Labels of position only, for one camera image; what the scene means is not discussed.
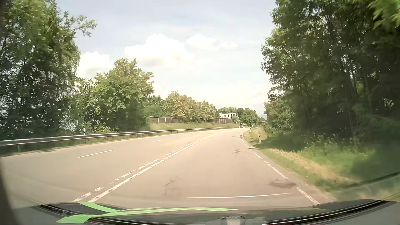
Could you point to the grey asphalt road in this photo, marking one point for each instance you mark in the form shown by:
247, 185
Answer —
200, 162

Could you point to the brown noise barrier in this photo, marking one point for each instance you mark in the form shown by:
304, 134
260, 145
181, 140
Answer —
187, 120

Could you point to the white flat-roofed building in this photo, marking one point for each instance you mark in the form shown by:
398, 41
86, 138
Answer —
227, 115

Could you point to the wood of green trees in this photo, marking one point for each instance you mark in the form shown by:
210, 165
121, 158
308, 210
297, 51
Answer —
337, 68

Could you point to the row of green trees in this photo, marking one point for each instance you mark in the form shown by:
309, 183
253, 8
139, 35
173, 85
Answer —
47, 93

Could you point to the short metal guard rail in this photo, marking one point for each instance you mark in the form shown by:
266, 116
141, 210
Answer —
257, 127

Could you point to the road markings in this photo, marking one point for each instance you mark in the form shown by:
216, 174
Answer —
125, 182

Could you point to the grass bank behind guard rail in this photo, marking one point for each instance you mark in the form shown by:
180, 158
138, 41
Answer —
175, 126

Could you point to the car's own bonnet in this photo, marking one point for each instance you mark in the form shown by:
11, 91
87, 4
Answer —
200, 215

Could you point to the grass verge with tall grass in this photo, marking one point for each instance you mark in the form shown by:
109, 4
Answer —
328, 162

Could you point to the grey metal guard rail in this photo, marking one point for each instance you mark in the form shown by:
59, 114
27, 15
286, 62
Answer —
93, 136

